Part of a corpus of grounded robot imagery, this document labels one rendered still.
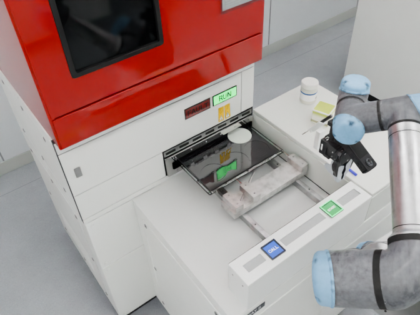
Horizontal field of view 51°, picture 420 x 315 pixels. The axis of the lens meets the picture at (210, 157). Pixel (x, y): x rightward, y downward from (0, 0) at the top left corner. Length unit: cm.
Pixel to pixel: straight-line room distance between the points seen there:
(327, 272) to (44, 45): 87
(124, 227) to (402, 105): 117
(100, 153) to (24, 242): 142
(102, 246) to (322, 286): 110
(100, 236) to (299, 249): 80
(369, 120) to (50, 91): 83
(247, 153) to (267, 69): 225
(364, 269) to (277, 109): 109
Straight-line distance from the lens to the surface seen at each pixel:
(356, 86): 117
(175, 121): 163
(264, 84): 375
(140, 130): 156
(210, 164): 172
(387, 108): 109
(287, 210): 167
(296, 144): 175
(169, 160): 170
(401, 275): 91
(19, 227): 295
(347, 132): 110
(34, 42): 121
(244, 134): 185
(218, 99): 171
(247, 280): 133
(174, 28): 139
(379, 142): 179
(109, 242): 185
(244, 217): 160
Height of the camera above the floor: 210
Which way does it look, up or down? 43 degrees down
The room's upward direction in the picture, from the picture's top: 3 degrees counter-clockwise
